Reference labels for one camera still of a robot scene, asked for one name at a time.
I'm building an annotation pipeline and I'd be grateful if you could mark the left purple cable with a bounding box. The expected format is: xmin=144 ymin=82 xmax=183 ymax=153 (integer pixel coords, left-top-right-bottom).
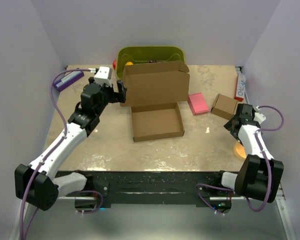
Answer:
xmin=19 ymin=67 xmax=96 ymax=240

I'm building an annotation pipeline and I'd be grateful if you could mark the green plastic bin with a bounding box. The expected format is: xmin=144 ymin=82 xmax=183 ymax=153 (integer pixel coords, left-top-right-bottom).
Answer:
xmin=115 ymin=45 xmax=186 ymax=79

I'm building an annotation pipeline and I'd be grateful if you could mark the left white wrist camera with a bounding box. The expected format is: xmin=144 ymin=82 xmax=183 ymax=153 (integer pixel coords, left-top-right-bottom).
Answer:
xmin=88 ymin=66 xmax=113 ymax=87

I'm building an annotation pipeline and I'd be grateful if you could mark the orange round sponge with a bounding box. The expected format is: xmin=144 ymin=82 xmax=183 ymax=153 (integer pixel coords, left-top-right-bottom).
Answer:
xmin=233 ymin=142 xmax=247 ymax=161

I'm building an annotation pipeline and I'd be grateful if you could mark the orange fruit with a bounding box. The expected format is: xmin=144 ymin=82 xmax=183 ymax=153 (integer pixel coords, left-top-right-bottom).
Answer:
xmin=125 ymin=61 xmax=134 ymax=66

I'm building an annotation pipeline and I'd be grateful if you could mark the pink rectangular block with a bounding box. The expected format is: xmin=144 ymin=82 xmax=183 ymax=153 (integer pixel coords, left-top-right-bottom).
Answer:
xmin=187 ymin=92 xmax=210 ymax=116

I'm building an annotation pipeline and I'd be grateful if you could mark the red white toothpaste box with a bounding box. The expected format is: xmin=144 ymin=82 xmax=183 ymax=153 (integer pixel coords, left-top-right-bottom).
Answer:
xmin=234 ymin=72 xmax=246 ymax=102

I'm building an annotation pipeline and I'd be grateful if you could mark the red fruit behind bin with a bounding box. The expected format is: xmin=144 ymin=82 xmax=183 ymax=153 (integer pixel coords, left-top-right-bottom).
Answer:
xmin=112 ymin=59 xmax=117 ymax=70

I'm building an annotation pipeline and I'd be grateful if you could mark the small brown cardboard box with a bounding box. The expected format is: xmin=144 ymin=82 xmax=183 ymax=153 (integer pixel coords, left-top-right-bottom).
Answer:
xmin=211 ymin=93 xmax=238 ymax=120

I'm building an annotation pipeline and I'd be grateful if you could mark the purple rectangular box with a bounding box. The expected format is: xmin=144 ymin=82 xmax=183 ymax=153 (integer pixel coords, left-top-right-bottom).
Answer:
xmin=53 ymin=71 xmax=84 ymax=93

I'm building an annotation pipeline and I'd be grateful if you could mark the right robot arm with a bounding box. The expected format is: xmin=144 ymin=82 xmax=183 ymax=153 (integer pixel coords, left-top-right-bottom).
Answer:
xmin=212 ymin=103 xmax=284 ymax=204

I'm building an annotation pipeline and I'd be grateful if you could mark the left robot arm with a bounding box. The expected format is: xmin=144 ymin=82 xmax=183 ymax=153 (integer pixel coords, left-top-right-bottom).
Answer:
xmin=14 ymin=77 xmax=127 ymax=211

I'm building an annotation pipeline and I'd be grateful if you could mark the large cardboard box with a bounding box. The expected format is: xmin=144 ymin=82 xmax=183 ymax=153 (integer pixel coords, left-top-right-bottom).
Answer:
xmin=121 ymin=60 xmax=190 ymax=142

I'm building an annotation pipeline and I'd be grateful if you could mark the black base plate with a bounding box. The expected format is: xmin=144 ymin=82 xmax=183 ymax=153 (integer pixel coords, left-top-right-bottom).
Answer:
xmin=68 ymin=171 xmax=235 ymax=213

